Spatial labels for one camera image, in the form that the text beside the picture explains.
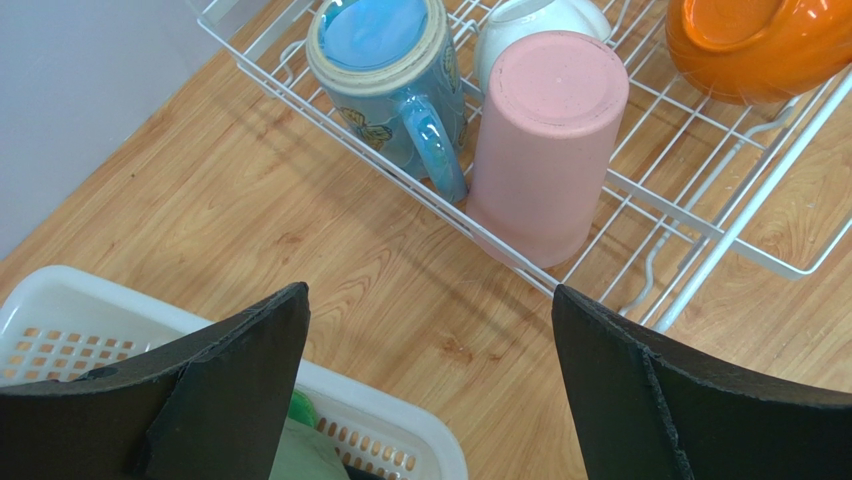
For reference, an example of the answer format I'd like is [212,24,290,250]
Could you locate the white flower-shaped bowl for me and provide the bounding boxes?
[473,0,612,94]

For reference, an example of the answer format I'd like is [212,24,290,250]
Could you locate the blue butterfly mug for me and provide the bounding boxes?
[305,1,468,203]

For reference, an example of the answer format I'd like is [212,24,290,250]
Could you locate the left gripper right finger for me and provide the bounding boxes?
[551,285,851,479]

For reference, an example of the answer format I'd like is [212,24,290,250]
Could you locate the white wire dish rack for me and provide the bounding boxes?
[191,1,851,332]

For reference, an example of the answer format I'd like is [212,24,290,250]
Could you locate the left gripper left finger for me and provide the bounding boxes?
[1,282,310,479]

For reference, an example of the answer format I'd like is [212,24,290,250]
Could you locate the pink cup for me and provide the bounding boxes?
[465,31,629,268]

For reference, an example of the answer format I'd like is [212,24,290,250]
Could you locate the white plastic basket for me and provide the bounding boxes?
[1,265,468,479]

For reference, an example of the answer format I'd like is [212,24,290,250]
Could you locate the green cloth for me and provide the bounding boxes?
[269,419,349,480]

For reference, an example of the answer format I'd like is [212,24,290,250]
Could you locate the orange bowl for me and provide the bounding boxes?
[665,0,851,105]

